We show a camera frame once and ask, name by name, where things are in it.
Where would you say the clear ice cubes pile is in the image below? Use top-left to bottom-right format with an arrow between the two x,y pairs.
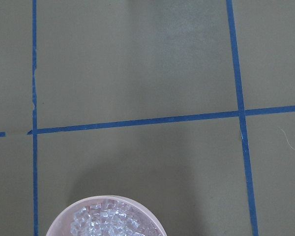
70,200 -> 161,236

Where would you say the pink plastic bowl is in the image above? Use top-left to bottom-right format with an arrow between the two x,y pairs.
46,195 -> 167,236

